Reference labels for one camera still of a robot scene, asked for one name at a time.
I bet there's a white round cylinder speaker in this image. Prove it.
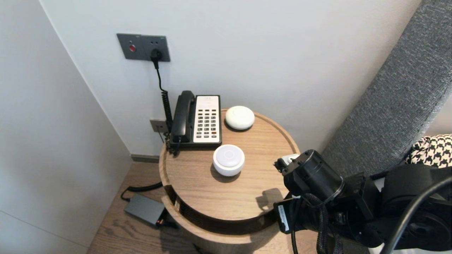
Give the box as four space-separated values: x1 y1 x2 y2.
213 144 245 177

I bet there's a curved wooden table drawer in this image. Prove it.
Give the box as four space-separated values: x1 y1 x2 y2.
162 183 283 254

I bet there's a round wooden bedside table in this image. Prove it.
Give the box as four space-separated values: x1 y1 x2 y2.
158 109 301 254

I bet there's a flat white dome device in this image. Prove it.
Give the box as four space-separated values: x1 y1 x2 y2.
225 105 255 131

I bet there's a black white desk telephone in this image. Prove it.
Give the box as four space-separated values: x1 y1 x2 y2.
169 95 222 148

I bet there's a black telephone handset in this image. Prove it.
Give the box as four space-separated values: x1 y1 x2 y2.
171 90 196 143

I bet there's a grey fabric headboard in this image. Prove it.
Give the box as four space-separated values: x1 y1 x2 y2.
321 0 452 177

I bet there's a grey power adapter box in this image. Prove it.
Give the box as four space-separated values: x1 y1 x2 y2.
124 194 166 226

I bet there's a black white houndstooth pillow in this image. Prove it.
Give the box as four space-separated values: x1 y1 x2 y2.
405 134 452 168

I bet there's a black braided sleeve cable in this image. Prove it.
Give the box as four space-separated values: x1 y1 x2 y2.
303 193 344 254

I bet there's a black coiled handset cord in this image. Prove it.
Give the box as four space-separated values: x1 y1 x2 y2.
165 136 181 156

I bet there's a beige phone wall plate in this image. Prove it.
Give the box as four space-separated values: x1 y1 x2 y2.
150 119 169 134

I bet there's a black plug coiled power cord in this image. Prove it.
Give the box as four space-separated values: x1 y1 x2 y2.
121 49 173 202

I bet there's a grey wall socket panel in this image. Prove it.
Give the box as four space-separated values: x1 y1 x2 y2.
141 35 171 62

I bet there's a grey switch panel red button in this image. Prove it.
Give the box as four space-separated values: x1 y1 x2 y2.
117 34 142 60

